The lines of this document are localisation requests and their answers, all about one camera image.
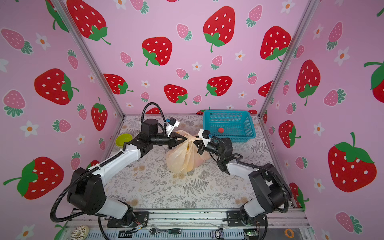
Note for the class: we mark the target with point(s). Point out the banana print plastic bag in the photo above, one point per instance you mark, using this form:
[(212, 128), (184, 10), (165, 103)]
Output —
[(184, 157)]

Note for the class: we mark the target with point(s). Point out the teal plastic basket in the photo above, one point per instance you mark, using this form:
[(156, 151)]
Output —
[(237, 125)]

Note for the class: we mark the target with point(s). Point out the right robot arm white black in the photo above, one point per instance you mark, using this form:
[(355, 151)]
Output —
[(272, 193)]

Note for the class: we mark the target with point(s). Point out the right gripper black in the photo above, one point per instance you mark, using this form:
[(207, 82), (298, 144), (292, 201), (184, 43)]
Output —
[(202, 148)]

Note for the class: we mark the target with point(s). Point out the small cartoon figure sticker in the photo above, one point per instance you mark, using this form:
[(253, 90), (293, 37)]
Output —
[(217, 234)]

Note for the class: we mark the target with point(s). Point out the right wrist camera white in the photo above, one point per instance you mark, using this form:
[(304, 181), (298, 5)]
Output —
[(205, 136)]

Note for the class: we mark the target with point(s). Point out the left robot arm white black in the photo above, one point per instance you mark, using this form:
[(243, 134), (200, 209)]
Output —
[(86, 192)]

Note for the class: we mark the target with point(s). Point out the aluminium rail frame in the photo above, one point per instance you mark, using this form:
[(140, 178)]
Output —
[(196, 224)]

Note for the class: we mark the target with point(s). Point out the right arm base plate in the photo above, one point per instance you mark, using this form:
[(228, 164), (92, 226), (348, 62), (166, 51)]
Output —
[(237, 218)]

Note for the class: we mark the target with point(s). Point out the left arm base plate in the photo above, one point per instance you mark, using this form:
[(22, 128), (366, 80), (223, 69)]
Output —
[(130, 220)]

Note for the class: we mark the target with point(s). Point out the green circuit board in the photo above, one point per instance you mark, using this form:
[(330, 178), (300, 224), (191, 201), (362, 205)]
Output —
[(251, 234)]

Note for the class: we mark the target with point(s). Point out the ratchet wrench green handle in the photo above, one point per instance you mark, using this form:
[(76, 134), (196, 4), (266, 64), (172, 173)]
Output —
[(174, 231)]

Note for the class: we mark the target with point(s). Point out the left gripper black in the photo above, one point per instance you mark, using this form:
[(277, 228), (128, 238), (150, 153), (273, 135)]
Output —
[(172, 141)]

